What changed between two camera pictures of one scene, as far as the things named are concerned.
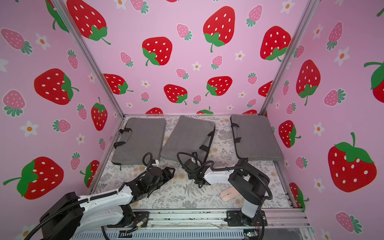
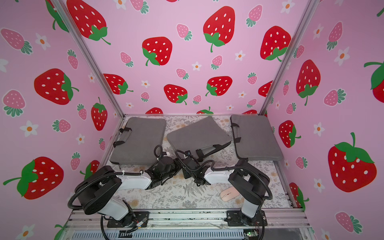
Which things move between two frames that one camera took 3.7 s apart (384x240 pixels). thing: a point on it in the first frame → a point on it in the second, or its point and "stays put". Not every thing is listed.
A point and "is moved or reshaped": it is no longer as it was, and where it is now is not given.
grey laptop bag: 189,135 is moved or reshaped
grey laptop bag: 140,135 stays put
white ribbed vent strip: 170,235 stays put
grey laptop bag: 258,142 stays put
